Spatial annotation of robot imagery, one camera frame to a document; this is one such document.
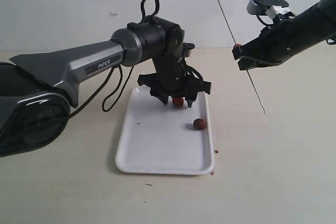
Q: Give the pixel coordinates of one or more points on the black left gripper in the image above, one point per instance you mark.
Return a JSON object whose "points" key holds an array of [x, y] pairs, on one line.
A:
{"points": [[187, 87]]}

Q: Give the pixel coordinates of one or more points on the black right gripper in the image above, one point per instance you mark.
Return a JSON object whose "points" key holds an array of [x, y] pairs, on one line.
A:
{"points": [[268, 48]]}

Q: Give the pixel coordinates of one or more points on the thin metal skewer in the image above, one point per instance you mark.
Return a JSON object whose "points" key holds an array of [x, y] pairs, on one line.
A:
{"points": [[235, 43]]}

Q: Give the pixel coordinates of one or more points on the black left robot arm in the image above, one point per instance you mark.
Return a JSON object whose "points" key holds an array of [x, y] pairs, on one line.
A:
{"points": [[39, 92]]}

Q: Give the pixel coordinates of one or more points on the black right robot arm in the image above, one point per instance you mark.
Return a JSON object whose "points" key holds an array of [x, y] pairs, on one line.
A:
{"points": [[288, 34]]}

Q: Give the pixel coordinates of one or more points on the white rectangular plastic tray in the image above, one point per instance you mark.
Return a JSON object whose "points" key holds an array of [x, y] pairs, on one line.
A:
{"points": [[160, 139]]}

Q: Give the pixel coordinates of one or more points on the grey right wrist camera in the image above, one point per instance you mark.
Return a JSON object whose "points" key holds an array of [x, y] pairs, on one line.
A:
{"points": [[270, 8]]}

